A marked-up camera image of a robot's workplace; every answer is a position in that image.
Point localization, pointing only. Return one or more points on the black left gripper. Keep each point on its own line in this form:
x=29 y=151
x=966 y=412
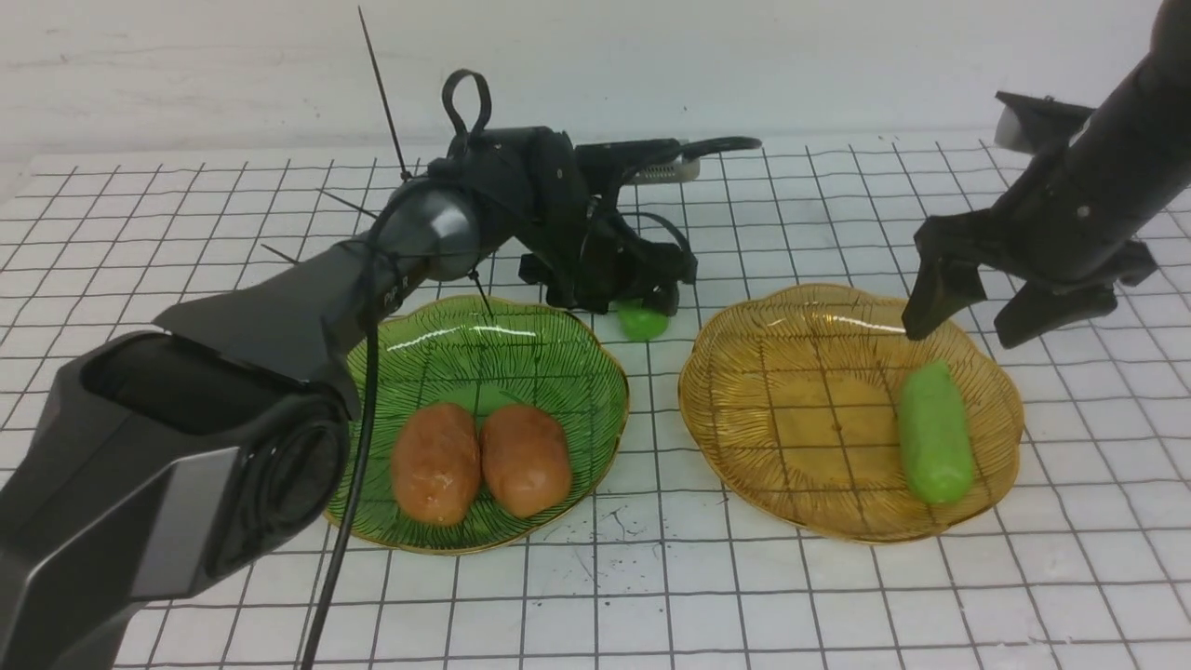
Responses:
x=596 y=262

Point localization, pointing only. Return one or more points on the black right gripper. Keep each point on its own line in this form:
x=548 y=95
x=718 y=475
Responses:
x=1063 y=224

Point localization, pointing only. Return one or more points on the green cucumber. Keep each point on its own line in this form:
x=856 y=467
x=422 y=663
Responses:
x=639 y=323
x=934 y=438

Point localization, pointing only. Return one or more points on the brown potato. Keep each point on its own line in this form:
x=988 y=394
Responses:
x=435 y=465
x=525 y=459

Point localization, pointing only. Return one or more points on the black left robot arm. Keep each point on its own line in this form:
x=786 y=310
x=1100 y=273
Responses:
x=164 y=461

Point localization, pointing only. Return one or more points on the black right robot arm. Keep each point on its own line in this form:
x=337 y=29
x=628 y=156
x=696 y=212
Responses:
x=1145 y=122

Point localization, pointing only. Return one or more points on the green plastic plate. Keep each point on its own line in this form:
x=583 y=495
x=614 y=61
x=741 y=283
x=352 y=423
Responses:
x=485 y=354

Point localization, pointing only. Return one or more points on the amber plastic plate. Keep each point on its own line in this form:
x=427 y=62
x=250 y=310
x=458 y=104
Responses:
x=793 y=399

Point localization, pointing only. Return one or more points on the white grid tablecloth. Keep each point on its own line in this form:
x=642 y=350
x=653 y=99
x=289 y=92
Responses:
x=1084 y=565

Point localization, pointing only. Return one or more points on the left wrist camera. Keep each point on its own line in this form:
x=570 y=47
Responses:
x=645 y=162

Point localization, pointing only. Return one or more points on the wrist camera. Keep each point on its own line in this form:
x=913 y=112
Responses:
x=1028 y=125
x=645 y=162

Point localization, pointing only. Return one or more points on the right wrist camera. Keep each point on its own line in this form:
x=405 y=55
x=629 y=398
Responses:
x=1028 y=125

